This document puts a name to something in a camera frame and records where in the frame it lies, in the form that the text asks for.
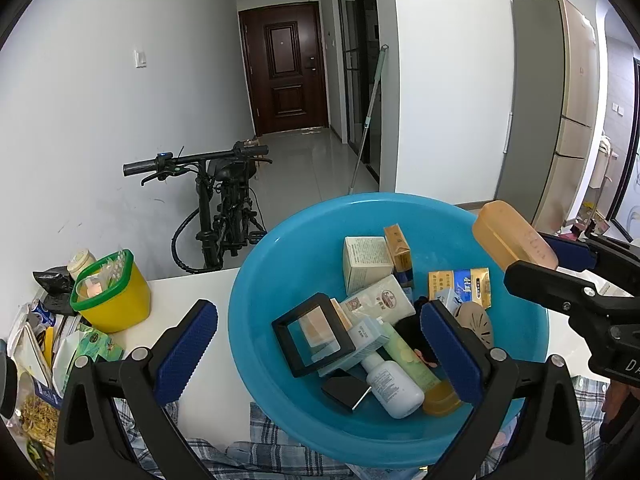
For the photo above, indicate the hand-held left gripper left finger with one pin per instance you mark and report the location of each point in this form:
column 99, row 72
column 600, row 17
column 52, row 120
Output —
column 187, row 350

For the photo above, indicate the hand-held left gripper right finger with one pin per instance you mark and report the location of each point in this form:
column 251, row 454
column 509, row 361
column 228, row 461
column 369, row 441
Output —
column 450, row 355

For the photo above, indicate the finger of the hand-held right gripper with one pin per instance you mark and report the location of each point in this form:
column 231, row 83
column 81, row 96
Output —
column 550, row 285
column 570, row 252

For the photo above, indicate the orange soap bar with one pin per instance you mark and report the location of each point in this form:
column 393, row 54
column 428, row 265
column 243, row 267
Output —
column 505, row 235

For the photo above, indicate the black frame display box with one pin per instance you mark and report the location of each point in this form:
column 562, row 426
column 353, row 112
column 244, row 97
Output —
column 285, row 330

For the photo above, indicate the blue plastic basin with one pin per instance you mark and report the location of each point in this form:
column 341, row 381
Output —
column 300, row 260

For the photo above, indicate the white desktop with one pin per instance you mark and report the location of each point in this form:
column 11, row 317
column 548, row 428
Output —
column 170, row 310

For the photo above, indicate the person's right hand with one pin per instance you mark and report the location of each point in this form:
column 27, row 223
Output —
column 617, row 405

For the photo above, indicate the round brown perforated case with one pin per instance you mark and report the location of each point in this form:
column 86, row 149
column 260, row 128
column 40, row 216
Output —
column 475, row 322

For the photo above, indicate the pale green tube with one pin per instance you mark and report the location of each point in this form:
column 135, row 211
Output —
column 407, row 360

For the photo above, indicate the light blue small packet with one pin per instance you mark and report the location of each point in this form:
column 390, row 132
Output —
column 452, row 302

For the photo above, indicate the white lotion bottle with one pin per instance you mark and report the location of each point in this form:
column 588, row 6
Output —
column 395, row 395

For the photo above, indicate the blue yellow foil pack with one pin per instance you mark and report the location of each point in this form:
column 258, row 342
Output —
column 467, row 282

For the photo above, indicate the cream soap packet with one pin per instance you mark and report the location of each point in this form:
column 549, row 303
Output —
column 385, row 300

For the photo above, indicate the yellow bucket green rim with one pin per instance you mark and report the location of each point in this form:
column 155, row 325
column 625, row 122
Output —
column 115, row 305

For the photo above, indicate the grey-blue carton box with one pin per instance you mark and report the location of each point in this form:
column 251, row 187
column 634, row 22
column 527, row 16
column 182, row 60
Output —
column 367, row 332

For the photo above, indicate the green white packet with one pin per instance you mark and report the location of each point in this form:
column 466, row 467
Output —
column 90, row 350

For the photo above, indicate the black small box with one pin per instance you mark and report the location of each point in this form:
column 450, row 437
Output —
column 345, row 390

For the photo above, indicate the yellow-brown small box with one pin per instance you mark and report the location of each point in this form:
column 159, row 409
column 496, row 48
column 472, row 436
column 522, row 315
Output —
column 400, row 252

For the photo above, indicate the cream carton box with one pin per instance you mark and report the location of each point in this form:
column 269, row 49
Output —
column 365, row 262

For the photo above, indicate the white round jar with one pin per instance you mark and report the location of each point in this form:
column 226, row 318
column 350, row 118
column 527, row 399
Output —
column 82, row 262

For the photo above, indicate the blue plaid shirt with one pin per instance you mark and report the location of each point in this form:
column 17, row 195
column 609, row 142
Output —
column 280, row 455

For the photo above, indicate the grey beige refrigerator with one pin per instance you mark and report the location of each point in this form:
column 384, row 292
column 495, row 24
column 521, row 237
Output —
column 540, row 110

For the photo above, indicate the dark blue box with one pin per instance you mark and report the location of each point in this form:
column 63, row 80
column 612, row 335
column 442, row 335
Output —
column 48, row 394

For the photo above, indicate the black plastic bag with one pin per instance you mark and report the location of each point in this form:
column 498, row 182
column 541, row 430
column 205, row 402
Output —
column 55, row 285

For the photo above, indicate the blue white snack packet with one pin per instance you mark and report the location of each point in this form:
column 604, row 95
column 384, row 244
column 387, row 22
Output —
column 42, row 316

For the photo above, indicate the black bicycle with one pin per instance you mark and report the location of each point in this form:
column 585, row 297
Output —
column 220, row 200

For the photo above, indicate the bag of yellow snacks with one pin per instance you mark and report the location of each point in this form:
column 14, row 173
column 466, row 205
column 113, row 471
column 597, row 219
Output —
column 35, row 407

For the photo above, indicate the clear jar black lid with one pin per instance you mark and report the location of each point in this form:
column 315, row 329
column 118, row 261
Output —
column 7, row 385

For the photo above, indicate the black framed glass door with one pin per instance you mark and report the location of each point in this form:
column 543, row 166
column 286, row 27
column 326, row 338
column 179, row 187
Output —
column 357, row 60

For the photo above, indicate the dark brown door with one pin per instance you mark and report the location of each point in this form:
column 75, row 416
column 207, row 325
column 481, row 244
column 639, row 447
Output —
column 285, row 70

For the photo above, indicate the white wall switch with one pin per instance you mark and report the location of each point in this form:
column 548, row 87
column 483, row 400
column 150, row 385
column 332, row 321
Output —
column 140, row 58

